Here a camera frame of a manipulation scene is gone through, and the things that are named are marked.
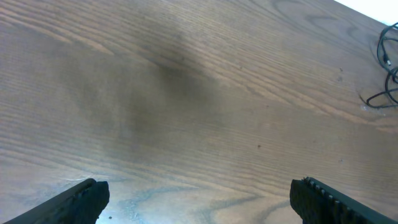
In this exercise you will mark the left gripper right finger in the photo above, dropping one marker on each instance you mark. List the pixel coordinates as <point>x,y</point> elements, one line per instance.
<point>317,203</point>

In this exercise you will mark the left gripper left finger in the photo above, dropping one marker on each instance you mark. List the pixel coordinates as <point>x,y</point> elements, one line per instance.
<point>82,203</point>

